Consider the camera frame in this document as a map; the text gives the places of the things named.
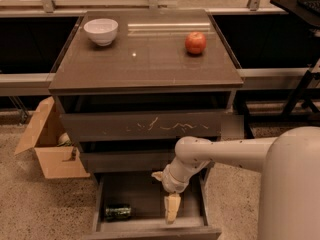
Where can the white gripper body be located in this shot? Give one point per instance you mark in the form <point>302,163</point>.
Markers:
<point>174,183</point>

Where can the green soda can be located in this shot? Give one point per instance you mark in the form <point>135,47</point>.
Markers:
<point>115,212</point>

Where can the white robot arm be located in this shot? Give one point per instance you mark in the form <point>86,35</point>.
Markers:
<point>289,204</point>

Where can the bottom grey open drawer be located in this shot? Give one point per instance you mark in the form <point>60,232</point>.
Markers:
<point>145,195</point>

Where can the middle grey drawer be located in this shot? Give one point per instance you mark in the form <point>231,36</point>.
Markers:
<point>127,155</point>

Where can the top grey drawer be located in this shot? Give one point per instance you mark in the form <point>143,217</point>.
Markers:
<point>137,125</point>

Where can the grey drawer cabinet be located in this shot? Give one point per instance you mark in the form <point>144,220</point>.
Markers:
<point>147,67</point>

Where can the white item in box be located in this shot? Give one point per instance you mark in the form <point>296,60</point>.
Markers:
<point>64,140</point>

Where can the open cardboard box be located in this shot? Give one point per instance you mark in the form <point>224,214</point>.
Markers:
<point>41,135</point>

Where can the red apple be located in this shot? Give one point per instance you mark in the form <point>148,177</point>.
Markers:
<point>195,43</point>

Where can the white ceramic bowl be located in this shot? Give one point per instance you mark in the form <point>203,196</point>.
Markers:
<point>101,31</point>

